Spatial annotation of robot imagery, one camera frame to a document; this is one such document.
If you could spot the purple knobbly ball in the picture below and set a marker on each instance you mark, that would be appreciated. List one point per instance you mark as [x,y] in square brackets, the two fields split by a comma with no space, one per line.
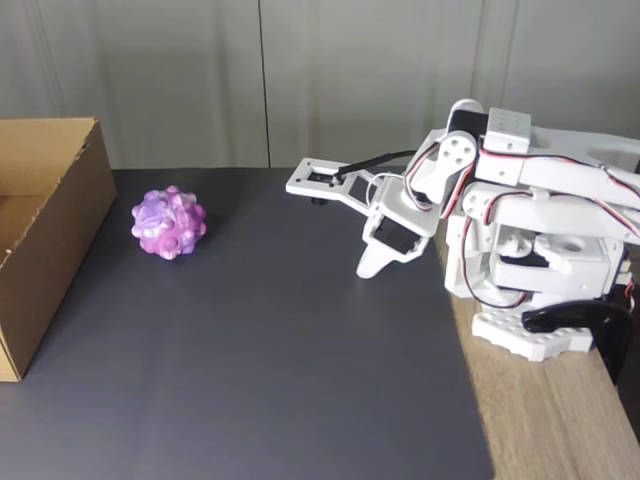
[167,225]

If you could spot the black table clamp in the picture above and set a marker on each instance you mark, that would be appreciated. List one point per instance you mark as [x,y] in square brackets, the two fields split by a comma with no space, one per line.
[610,330]

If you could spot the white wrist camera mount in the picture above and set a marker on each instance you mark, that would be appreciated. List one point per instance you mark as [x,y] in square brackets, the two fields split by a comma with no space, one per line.
[300,182]

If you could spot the brown cardboard box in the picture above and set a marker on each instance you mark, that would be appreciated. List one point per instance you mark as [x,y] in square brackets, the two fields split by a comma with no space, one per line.
[60,260]

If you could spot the dark grey table mat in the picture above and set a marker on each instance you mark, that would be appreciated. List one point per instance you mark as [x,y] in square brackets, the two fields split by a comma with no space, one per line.
[250,350]

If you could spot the white panelled cabinet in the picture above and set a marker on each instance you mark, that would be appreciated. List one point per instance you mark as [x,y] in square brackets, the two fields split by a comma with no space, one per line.
[350,75]

